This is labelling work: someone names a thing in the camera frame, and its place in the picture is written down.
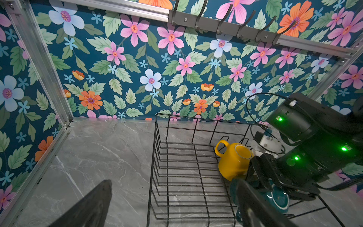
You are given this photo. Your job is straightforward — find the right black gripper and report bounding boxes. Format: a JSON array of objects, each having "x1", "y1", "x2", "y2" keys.
[{"x1": 246, "y1": 154, "x2": 320, "y2": 201}]

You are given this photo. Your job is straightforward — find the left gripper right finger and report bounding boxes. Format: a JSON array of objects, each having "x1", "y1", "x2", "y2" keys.
[{"x1": 236, "y1": 180, "x2": 296, "y2": 227}]

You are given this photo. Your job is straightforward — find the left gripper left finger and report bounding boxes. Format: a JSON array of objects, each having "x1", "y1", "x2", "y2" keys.
[{"x1": 50, "y1": 180, "x2": 112, "y2": 227}]

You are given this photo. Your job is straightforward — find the cream mug green handle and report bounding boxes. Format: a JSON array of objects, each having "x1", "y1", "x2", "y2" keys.
[{"x1": 229, "y1": 177, "x2": 289, "y2": 226}]

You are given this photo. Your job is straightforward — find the yellow mug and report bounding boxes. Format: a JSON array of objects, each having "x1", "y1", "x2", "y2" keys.
[{"x1": 215, "y1": 140, "x2": 254, "y2": 182}]

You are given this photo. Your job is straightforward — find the black wire dish rack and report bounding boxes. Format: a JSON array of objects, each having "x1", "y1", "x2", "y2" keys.
[{"x1": 146, "y1": 113, "x2": 345, "y2": 227}]

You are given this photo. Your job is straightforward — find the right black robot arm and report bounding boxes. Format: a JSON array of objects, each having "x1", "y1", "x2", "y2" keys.
[{"x1": 246, "y1": 93, "x2": 363, "y2": 201}]

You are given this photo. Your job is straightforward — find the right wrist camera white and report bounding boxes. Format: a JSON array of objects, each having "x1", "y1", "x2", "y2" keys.
[{"x1": 252, "y1": 131, "x2": 284, "y2": 158}]

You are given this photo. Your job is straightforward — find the black wall hook rail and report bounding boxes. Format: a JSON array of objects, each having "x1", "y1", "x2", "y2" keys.
[{"x1": 167, "y1": 1, "x2": 299, "y2": 48}]

